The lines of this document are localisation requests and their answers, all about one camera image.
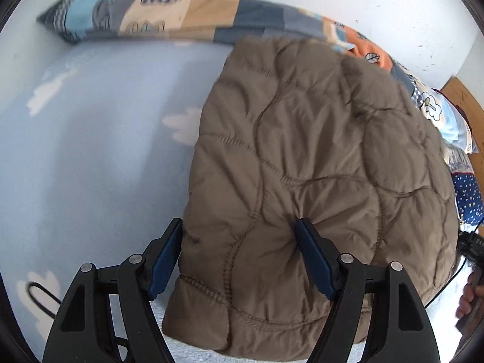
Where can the brown quilted hooded jacket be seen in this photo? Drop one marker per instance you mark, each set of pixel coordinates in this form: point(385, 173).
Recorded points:
point(321, 158)

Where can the wooden headboard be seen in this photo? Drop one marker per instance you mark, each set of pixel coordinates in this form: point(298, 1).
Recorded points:
point(463, 96)

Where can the patchwork fleece blanket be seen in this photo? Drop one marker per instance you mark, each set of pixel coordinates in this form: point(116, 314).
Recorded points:
point(170, 11)

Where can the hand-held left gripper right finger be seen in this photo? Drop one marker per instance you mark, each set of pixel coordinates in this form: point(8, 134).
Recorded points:
point(312, 257)

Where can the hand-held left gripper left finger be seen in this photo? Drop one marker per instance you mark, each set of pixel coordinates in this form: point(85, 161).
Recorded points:
point(166, 257)

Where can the person's right hand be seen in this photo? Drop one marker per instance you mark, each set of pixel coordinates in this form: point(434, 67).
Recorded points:
point(469, 295)

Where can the navy star-print pillow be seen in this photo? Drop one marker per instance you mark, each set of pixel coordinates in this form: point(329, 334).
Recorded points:
point(469, 200)

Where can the blue cloud-print bed sheet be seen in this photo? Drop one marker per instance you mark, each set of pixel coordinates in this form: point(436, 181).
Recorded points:
point(94, 177)

